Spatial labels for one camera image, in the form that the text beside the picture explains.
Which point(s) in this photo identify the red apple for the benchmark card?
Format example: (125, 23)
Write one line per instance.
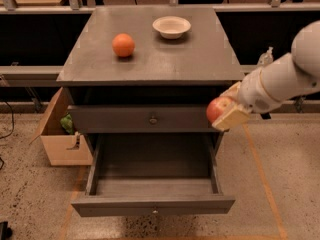
(216, 107)

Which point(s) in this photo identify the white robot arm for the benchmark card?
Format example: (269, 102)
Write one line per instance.
(267, 87)

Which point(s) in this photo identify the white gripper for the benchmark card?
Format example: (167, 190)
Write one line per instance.
(254, 92)

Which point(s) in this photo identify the orange fruit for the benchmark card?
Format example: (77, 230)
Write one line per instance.
(123, 45)

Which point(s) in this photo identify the open grey middle drawer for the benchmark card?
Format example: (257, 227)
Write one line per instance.
(156, 173)

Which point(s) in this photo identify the white paper bowl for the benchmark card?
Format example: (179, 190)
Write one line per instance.
(171, 27)

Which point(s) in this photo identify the closed grey top drawer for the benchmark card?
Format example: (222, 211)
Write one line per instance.
(140, 118)

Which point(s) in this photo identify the cardboard box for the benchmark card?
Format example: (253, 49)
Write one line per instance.
(62, 149)

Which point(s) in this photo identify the grey metal railing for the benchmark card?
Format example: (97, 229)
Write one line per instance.
(37, 35)

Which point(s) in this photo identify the grey wooden drawer cabinet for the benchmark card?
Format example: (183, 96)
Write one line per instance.
(191, 70)

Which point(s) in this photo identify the green item in box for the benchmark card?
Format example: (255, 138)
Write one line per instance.
(67, 124)

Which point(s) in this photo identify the clear sanitizer pump bottle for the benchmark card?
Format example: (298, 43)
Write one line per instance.
(266, 58)

